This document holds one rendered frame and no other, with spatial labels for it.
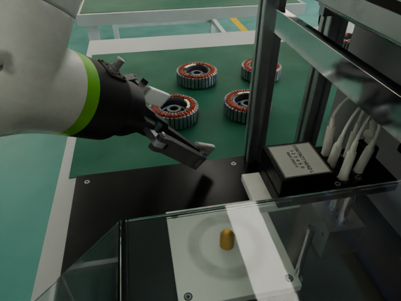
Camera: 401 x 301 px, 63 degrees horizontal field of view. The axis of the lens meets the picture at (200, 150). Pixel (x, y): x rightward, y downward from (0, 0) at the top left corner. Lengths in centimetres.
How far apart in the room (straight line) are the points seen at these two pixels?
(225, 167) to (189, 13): 116
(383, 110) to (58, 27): 27
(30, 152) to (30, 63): 184
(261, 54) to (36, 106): 32
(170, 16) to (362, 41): 119
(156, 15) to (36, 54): 138
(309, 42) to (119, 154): 43
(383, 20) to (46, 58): 27
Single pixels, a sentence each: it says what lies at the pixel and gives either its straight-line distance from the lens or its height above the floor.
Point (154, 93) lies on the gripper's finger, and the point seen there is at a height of 88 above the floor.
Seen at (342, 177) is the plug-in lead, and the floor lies 91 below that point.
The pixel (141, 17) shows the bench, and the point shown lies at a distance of 165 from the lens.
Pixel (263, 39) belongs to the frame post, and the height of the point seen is 100.
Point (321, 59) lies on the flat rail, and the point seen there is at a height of 103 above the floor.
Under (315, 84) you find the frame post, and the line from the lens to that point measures 57.
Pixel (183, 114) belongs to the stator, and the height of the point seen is 79.
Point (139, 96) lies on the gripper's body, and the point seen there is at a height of 96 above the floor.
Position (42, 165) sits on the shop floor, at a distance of 199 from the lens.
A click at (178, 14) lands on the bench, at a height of 73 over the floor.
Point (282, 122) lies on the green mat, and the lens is 77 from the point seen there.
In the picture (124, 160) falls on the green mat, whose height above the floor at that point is 75.
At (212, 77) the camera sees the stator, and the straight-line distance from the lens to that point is 89.
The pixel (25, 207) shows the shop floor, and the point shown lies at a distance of 177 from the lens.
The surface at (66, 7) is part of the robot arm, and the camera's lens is 31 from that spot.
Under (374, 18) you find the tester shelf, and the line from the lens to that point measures 31.
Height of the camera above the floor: 115
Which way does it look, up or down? 37 degrees down
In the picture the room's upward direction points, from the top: straight up
